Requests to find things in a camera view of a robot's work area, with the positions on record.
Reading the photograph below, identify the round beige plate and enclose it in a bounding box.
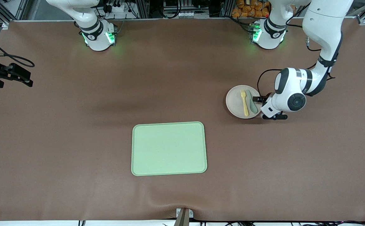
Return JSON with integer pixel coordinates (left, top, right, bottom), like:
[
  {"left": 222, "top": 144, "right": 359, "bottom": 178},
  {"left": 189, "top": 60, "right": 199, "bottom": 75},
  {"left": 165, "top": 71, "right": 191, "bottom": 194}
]
[{"left": 226, "top": 85, "right": 263, "bottom": 119}]

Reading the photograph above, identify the light green rectangular tray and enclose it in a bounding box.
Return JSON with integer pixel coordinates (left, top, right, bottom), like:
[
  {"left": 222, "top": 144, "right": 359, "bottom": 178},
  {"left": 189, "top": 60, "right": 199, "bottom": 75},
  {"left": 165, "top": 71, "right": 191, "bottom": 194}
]
[{"left": 131, "top": 121, "right": 208, "bottom": 176}]

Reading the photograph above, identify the grey-green plastic spoon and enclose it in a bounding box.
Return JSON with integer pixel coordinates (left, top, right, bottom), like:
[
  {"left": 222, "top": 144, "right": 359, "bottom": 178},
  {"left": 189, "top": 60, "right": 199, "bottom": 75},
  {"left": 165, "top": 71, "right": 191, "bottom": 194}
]
[{"left": 245, "top": 89, "right": 259, "bottom": 114}]

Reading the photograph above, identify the white power strip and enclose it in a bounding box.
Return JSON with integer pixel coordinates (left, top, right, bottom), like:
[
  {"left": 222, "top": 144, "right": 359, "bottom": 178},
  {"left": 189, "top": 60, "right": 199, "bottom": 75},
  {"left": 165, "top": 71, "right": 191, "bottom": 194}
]
[{"left": 105, "top": 2, "right": 127, "bottom": 14}]

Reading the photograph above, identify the yellow plastic fork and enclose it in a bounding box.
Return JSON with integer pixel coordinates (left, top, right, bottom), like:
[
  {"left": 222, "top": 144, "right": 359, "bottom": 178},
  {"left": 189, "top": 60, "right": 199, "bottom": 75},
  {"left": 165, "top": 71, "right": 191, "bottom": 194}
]
[{"left": 240, "top": 90, "right": 250, "bottom": 117}]

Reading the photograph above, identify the brown table mat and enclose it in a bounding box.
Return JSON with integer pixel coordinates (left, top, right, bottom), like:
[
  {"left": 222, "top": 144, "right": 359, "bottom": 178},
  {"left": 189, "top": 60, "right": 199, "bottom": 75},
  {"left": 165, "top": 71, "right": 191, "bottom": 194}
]
[{"left": 0, "top": 18, "right": 365, "bottom": 222}]

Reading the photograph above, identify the metal bracket with post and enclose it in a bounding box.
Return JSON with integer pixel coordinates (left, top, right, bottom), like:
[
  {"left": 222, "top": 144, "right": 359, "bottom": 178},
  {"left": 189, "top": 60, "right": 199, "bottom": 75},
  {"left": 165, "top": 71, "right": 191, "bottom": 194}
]
[{"left": 175, "top": 208, "right": 194, "bottom": 226}]

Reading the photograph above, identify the white terminal block strip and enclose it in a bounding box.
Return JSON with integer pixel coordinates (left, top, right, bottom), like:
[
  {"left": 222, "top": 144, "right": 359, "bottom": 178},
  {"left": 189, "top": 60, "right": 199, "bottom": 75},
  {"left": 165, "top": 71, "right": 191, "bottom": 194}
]
[{"left": 164, "top": 12, "right": 199, "bottom": 19}]

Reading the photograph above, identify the orange packaged goods pile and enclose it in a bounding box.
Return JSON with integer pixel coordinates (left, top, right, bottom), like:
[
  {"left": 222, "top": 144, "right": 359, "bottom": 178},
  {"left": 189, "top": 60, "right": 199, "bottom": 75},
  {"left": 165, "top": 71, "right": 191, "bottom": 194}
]
[{"left": 232, "top": 0, "right": 270, "bottom": 19}]

